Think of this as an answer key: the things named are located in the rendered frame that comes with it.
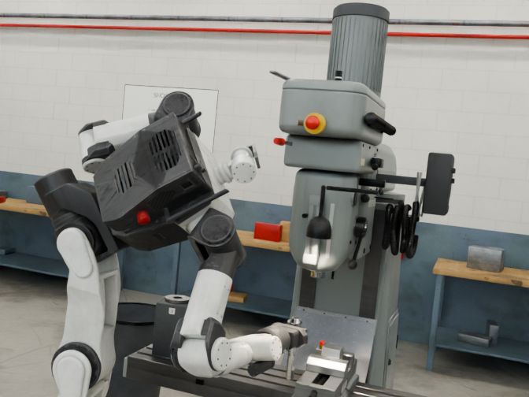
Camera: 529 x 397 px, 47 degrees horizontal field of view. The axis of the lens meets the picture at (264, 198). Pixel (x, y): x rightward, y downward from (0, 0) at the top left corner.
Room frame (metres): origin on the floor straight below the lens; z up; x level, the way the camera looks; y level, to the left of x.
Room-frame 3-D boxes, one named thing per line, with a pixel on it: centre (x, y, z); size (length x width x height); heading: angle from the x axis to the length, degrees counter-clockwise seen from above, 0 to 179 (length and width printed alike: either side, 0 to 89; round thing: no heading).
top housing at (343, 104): (1.97, -0.20, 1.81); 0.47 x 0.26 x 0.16; 161
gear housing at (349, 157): (1.99, -0.21, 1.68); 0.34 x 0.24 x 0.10; 161
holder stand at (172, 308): (2.12, 0.22, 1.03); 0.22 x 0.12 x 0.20; 82
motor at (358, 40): (2.19, -0.28, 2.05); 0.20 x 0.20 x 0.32
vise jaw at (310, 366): (1.87, -0.25, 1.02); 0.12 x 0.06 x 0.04; 71
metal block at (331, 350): (1.93, -0.27, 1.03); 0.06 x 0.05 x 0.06; 71
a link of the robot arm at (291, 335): (1.75, -0.09, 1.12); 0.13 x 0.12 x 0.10; 61
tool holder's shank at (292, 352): (1.83, -0.13, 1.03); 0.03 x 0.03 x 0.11
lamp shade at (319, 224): (1.75, -0.17, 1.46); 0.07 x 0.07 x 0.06
